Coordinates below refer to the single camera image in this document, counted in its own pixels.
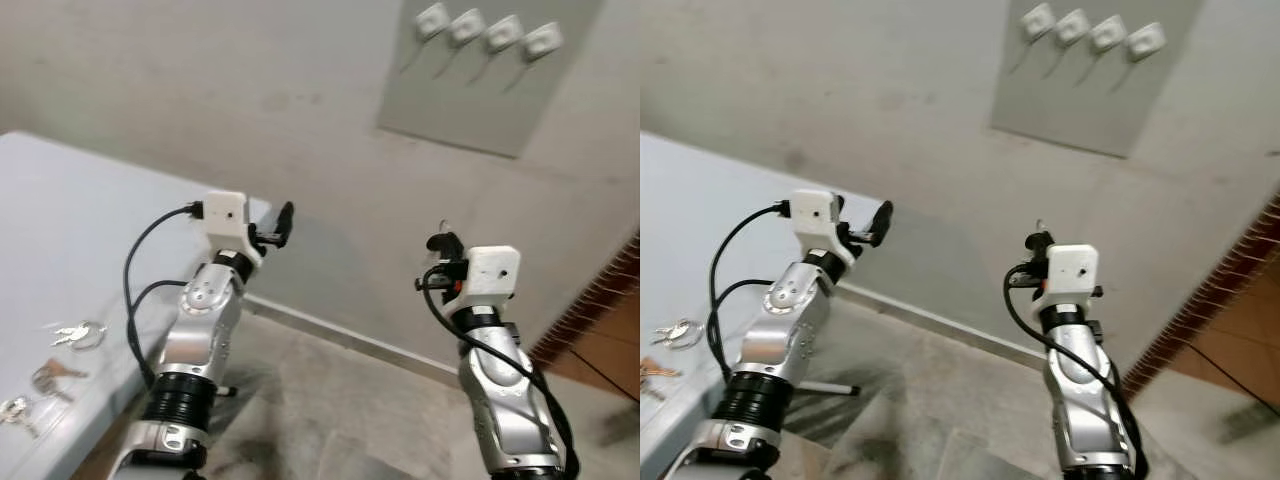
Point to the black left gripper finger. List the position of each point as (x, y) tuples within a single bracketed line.
[(286, 220), (882, 220)]

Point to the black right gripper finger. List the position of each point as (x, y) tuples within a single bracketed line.
[(445, 243), (1040, 243)]

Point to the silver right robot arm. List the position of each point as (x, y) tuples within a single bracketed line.
[(1080, 400), (500, 400)]

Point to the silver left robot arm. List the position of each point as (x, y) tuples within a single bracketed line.
[(200, 330), (790, 320)]

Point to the brown ridged strip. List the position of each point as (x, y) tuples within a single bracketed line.
[(1200, 298), (585, 305)]

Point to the white folding table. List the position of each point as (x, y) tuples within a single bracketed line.
[(60, 250), (680, 240)]

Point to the brass coloured key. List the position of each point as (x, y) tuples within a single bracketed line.
[(657, 370), (55, 378)]

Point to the plain silver key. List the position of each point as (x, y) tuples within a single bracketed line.
[(648, 392), (15, 410)]

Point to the grey wall panel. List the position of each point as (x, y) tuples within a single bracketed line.
[(470, 115), (1080, 115)]

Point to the white wall hook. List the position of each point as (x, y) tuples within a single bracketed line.
[(542, 41), (466, 27), (1038, 20), (432, 20), (1107, 33), (502, 34), (1072, 27), (1146, 41)]

